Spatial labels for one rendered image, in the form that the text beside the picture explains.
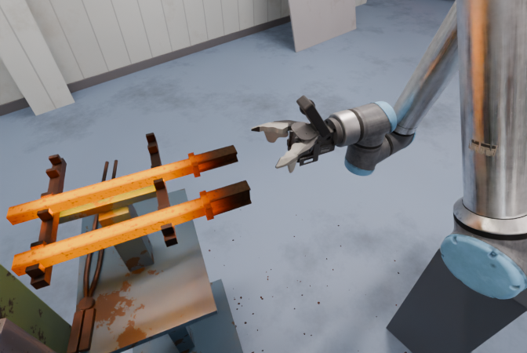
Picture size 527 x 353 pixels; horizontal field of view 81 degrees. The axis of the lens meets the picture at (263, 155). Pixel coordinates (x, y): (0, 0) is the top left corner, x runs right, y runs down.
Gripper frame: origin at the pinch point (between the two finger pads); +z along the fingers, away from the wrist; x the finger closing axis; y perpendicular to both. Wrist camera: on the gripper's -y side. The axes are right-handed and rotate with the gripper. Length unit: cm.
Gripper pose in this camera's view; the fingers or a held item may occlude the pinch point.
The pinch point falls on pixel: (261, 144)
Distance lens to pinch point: 71.5
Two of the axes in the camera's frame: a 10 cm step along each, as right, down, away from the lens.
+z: -9.2, 2.7, -2.8
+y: 0.2, 7.5, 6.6
